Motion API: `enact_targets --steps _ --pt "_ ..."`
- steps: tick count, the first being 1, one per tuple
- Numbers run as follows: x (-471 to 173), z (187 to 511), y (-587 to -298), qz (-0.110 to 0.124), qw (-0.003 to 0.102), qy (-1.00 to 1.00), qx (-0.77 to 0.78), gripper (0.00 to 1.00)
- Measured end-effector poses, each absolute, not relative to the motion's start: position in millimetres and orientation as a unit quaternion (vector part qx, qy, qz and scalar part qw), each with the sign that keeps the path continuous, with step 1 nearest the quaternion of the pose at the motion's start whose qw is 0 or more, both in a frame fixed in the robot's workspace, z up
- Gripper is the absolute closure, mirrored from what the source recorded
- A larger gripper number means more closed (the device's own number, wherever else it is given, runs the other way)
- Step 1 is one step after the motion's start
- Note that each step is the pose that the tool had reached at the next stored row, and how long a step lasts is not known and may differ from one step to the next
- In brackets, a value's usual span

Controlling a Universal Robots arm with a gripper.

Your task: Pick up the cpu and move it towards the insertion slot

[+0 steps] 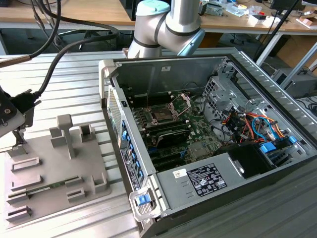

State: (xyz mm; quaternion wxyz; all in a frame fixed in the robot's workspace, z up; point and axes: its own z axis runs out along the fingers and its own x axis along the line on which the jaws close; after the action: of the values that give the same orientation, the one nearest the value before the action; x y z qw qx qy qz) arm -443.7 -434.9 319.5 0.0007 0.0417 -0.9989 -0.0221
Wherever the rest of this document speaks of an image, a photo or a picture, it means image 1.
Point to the blue disk carrier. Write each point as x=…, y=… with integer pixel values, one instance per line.
x=268, y=148

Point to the CPU socket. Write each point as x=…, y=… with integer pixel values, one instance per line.
x=161, y=115

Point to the grey parts rack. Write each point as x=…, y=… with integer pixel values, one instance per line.
x=57, y=168

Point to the black graphics card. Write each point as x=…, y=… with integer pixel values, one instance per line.
x=173, y=138

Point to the blue case release latch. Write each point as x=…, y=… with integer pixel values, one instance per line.
x=142, y=200

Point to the brown cardboard box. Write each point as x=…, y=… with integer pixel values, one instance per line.
x=297, y=49

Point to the small blue clip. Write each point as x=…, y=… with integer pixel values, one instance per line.
x=292, y=139

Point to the thin metal locking lever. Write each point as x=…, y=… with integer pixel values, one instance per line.
x=147, y=101

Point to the grey chipset heatsink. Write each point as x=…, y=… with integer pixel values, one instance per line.
x=198, y=150

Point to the green motherboard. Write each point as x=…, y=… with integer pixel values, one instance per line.
x=200, y=129

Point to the wooden desk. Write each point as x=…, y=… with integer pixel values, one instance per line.
x=223, y=22
x=99, y=12

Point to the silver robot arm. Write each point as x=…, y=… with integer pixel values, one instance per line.
x=158, y=24

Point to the grey desktop computer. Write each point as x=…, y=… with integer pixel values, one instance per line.
x=302, y=84

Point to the grey open PC case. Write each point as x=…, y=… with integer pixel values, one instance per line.
x=153, y=77

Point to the silver metal drive cage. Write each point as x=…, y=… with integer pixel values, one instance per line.
x=218, y=99

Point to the green RAM stick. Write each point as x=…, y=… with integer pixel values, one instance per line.
x=53, y=185

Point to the black computer monitor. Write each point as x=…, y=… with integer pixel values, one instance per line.
x=128, y=11

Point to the grey power supply unit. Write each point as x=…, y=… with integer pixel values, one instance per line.
x=171, y=191

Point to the black office chair base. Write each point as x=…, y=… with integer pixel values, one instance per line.
x=70, y=34

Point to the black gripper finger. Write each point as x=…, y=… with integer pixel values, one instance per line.
x=19, y=138

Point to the black RAM slot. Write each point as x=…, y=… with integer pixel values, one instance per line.
x=166, y=124
x=168, y=129

